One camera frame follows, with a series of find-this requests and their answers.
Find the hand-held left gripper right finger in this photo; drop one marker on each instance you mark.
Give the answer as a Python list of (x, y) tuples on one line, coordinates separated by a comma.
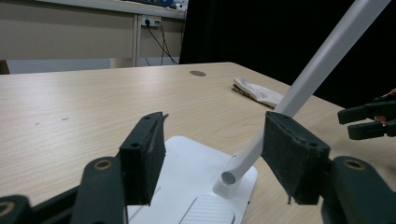
[(295, 158)]

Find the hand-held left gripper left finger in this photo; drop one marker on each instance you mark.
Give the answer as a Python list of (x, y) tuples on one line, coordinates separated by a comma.
[(140, 161)]

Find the white desk lamp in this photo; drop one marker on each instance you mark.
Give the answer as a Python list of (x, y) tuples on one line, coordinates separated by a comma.
[(193, 174)]

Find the beige cloth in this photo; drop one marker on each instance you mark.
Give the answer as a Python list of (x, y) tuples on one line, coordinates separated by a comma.
[(261, 92)]

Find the round table hole cap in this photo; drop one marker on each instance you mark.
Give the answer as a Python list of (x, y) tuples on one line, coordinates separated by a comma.
[(197, 73)]

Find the black curtain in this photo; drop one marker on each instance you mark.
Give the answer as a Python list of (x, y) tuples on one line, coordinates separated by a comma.
[(249, 31)]

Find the beige desk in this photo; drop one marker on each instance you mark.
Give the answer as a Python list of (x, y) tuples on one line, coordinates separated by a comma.
[(62, 31)]

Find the white wall socket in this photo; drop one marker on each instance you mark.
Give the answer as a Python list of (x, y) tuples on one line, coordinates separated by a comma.
[(151, 20)]

